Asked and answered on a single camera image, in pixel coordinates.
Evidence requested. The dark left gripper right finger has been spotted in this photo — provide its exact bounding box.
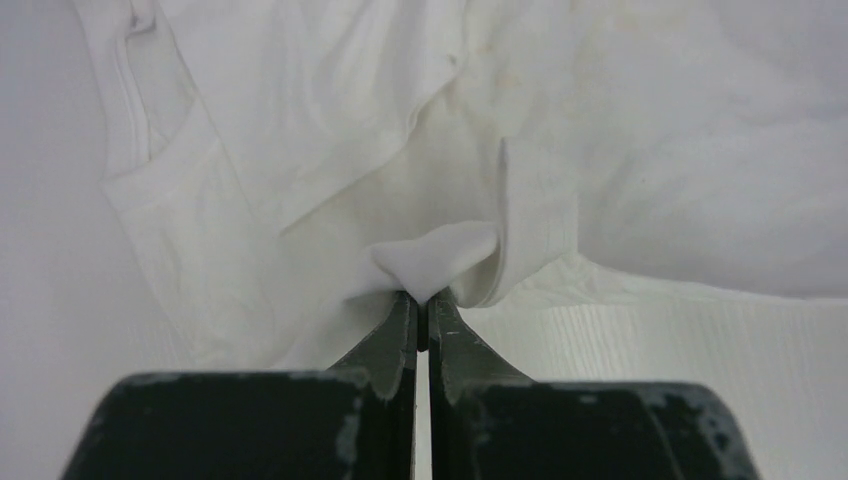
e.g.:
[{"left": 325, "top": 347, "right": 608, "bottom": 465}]
[{"left": 427, "top": 291, "right": 759, "bottom": 479}]

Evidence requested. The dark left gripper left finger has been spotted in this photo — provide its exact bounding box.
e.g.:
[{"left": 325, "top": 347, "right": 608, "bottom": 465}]
[{"left": 63, "top": 292, "right": 419, "bottom": 479}]

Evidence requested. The white t shirt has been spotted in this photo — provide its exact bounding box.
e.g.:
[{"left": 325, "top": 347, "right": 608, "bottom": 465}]
[{"left": 76, "top": 1, "right": 847, "bottom": 369}]

